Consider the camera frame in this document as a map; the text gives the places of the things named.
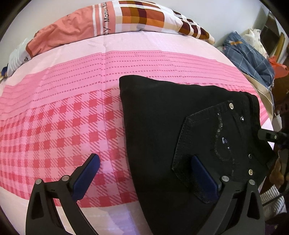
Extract blue plaid cloth pile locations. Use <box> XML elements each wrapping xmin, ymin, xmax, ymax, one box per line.
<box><xmin>223</xmin><ymin>32</ymin><xmax>275</xmax><ymax>88</ymax></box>

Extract black pants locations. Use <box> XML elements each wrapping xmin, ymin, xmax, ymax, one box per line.
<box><xmin>119</xmin><ymin>75</ymin><xmax>274</xmax><ymax>234</ymax></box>

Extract white blue cloth item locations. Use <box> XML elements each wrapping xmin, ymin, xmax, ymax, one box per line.
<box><xmin>1</xmin><ymin>38</ymin><xmax>31</xmax><ymax>78</ymax></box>

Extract white floral cloth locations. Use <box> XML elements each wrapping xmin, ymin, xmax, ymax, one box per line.
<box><xmin>242</xmin><ymin>28</ymin><xmax>268</xmax><ymax>59</ymax></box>

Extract brown wooden cabinet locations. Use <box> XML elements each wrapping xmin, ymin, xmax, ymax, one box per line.
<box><xmin>261</xmin><ymin>13</ymin><xmax>288</xmax><ymax>111</ymax></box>

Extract orange red cloth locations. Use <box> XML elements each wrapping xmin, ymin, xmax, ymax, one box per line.
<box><xmin>268</xmin><ymin>56</ymin><xmax>288</xmax><ymax>79</ymax></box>

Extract right hand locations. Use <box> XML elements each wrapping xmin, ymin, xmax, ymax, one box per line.
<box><xmin>269</xmin><ymin>158</ymin><xmax>284</xmax><ymax>189</ymax></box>

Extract pink checked bed sheet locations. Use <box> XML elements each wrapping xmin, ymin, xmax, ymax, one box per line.
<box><xmin>0</xmin><ymin>30</ymin><xmax>275</xmax><ymax>235</ymax></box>

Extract orange plaid pillow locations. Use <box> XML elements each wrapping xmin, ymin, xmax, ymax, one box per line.
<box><xmin>25</xmin><ymin>1</ymin><xmax>215</xmax><ymax>58</ymax></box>

